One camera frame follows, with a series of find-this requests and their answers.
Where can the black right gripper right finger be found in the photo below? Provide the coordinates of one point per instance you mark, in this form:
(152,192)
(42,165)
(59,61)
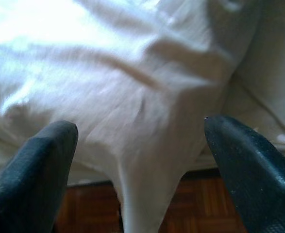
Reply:
(254,174)

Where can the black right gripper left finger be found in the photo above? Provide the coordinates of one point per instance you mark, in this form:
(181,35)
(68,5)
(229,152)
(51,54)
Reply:
(30,182)

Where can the beige pillow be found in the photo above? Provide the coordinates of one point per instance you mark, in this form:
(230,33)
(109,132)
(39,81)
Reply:
(275,53)

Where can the white cloth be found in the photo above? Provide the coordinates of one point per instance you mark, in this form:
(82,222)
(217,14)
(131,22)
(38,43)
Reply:
(108,72)

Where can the bed with beige floral sheet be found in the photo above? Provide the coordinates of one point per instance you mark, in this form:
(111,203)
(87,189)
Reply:
(254,114)

